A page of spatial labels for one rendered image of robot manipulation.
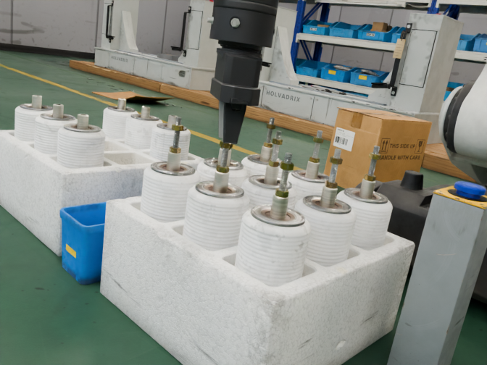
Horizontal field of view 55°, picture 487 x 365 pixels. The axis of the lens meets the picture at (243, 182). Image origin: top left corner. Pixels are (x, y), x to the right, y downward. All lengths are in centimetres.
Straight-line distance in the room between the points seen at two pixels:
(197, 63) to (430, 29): 196
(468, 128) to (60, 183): 77
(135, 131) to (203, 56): 288
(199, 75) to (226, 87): 345
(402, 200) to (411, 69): 183
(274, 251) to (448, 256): 24
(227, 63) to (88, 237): 43
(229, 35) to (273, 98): 272
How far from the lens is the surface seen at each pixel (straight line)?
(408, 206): 111
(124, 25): 520
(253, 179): 80
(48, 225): 107
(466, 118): 94
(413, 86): 288
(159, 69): 437
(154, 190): 78
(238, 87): 63
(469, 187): 70
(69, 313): 86
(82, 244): 91
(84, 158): 103
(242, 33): 64
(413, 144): 195
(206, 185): 73
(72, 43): 746
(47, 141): 114
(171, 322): 75
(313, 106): 314
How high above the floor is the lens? 46
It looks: 16 degrees down
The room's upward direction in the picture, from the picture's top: 9 degrees clockwise
